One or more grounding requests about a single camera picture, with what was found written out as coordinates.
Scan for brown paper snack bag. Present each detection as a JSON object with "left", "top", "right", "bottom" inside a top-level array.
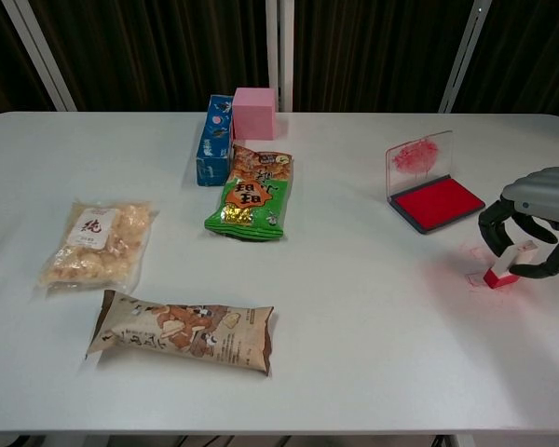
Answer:
[{"left": 84, "top": 289, "right": 275, "bottom": 377}]

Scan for white slanted frame post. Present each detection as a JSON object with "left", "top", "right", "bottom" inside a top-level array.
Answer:
[
  {"left": 438, "top": 0, "right": 489, "bottom": 115},
  {"left": 1, "top": 0, "right": 79, "bottom": 113}
]

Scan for red white stamp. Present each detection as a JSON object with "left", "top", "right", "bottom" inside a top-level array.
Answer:
[{"left": 483, "top": 239, "right": 538, "bottom": 291}]

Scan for blue printed carton box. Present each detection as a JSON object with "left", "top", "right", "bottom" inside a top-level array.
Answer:
[{"left": 194, "top": 94, "right": 237, "bottom": 188}]

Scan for red ink pad clear lid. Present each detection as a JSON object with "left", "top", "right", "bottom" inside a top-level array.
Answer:
[{"left": 384, "top": 129, "right": 487, "bottom": 236}]

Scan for green orange snack bag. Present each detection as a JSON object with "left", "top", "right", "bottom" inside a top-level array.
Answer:
[{"left": 203, "top": 142, "right": 294, "bottom": 242}]

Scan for pink box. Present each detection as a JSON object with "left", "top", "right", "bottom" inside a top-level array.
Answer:
[{"left": 231, "top": 87, "right": 280, "bottom": 142}]

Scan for white upright frame post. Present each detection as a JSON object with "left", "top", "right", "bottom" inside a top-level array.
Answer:
[{"left": 265, "top": 0, "right": 295, "bottom": 113}]

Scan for dark brown curtain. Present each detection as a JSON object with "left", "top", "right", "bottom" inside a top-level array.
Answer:
[{"left": 0, "top": 0, "right": 559, "bottom": 121}]

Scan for right black grey robot hand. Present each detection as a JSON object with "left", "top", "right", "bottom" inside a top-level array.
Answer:
[{"left": 477, "top": 166, "right": 559, "bottom": 280}]

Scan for clear bag puffed snacks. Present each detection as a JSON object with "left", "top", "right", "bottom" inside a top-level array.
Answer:
[{"left": 37, "top": 198, "right": 160, "bottom": 293}]

